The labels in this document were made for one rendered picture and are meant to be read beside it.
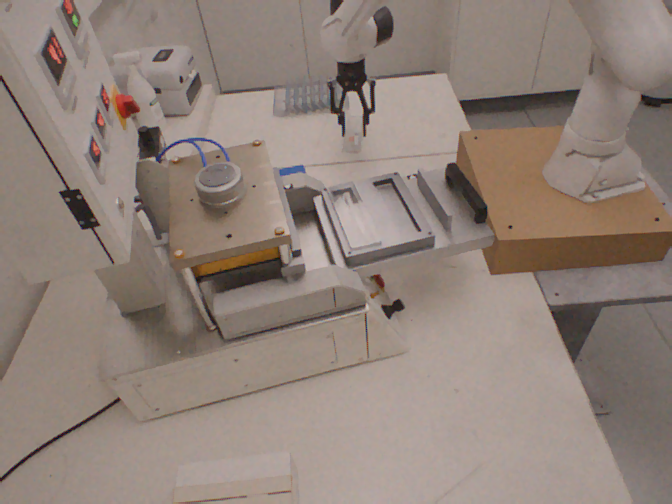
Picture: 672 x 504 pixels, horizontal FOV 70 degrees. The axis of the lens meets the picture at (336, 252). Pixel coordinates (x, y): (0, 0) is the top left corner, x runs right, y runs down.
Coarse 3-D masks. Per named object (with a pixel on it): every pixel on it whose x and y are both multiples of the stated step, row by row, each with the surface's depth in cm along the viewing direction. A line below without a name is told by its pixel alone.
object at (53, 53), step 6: (54, 42) 54; (48, 48) 52; (54, 48) 54; (48, 54) 52; (54, 54) 53; (60, 54) 55; (48, 60) 51; (54, 60) 53; (60, 60) 55; (54, 66) 52; (60, 66) 54; (54, 72) 52; (60, 72) 54
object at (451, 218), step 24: (432, 192) 92; (456, 192) 97; (432, 216) 93; (456, 216) 92; (336, 240) 90; (456, 240) 88; (480, 240) 88; (336, 264) 86; (360, 264) 86; (384, 264) 86; (408, 264) 88
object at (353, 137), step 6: (348, 120) 149; (354, 120) 149; (360, 120) 148; (348, 126) 147; (354, 126) 146; (360, 126) 146; (348, 132) 144; (354, 132) 144; (360, 132) 144; (348, 138) 142; (354, 138) 142; (360, 138) 142; (348, 144) 140; (354, 144) 140; (360, 144) 140
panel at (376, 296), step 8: (368, 288) 92; (376, 288) 100; (368, 296) 88; (376, 296) 95; (384, 296) 104; (376, 304) 91; (384, 304) 99; (384, 312) 93; (392, 320) 97; (400, 328) 100; (400, 336) 96
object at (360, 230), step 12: (336, 192) 95; (348, 192) 95; (336, 204) 92; (348, 204) 92; (360, 204) 92; (348, 216) 90; (360, 216) 89; (348, 228) 87; (360, 228) 87; (372, 228) 87; (360, 240) 85; (372, 240) 85
